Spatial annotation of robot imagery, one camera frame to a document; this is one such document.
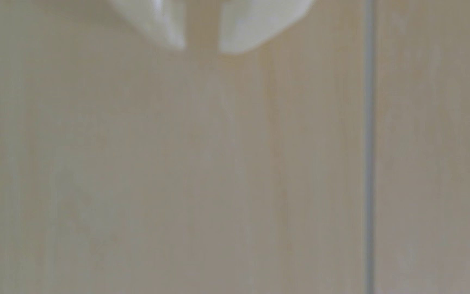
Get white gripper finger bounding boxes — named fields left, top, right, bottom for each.
left=218, top=0, right=314, bottom=55
left=109, top=0, right=188, bottom=51

